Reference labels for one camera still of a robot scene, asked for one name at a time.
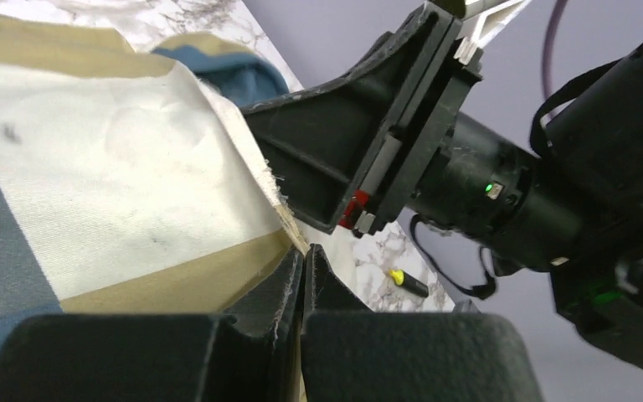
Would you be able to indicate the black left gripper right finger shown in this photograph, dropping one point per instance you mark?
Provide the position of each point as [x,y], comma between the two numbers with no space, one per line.
[330,349]

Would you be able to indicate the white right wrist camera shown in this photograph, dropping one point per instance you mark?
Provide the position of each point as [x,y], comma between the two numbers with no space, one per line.
[482,21]

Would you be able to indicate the black yellow marker pen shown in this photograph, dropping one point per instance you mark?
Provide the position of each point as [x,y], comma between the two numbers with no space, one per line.
[407,282]

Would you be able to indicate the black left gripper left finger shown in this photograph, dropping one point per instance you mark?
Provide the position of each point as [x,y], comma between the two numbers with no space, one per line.
[259,354]

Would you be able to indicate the blue beige checked pillowcase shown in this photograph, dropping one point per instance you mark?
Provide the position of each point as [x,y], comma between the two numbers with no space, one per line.
[130,180]

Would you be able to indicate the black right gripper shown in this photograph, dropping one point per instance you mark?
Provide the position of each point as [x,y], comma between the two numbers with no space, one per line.
[389,134]

